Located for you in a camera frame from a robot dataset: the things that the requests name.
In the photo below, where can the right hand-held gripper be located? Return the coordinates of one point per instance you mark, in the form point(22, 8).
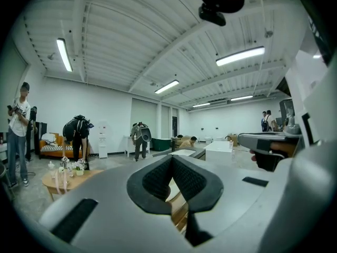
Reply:
point(292, 130)

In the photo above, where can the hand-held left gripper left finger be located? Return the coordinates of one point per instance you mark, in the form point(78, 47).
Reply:
point(113, 220)

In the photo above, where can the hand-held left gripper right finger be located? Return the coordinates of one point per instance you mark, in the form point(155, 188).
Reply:
point(237, 207)

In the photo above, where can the person's right hand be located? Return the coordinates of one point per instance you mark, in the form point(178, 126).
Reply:
point(285, 149)

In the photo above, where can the cardboard box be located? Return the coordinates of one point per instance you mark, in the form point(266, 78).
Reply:
point(233, 138)

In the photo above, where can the white bathtub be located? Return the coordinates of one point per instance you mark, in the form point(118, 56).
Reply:
point(218, 147)

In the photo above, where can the long ceiling light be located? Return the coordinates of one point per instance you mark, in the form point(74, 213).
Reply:
point(239, 56)
point(64, 54)
point(166, 86)
point(241, 98)
point(201, 105)

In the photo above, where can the oval wooden coffee table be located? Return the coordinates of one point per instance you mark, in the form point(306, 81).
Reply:
point(76, 182)

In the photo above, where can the white flower pot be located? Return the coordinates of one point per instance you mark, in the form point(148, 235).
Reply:
point(79, 170)

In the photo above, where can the pink ribbon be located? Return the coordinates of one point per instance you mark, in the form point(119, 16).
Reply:
point(63, 180)

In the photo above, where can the small white table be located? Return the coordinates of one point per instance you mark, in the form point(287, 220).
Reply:
point(129, 145)

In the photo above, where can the white water dispenser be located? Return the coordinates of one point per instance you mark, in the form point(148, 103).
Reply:
point(103, 141)

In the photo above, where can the glass bottle with flower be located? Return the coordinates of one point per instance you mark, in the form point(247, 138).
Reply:
point(51, 169)

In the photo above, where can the green tub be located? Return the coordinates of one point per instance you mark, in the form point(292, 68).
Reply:
point(160, 144)

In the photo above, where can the striped cushion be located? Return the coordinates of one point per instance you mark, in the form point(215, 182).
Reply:
point(56, 147)

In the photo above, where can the orange sofa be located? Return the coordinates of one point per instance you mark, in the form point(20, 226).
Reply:
point(46, 151)

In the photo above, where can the white cushion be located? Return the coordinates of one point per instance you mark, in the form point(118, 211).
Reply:
point(48, 138)

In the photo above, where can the black head camera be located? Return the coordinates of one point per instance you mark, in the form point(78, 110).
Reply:
point(212, 16)

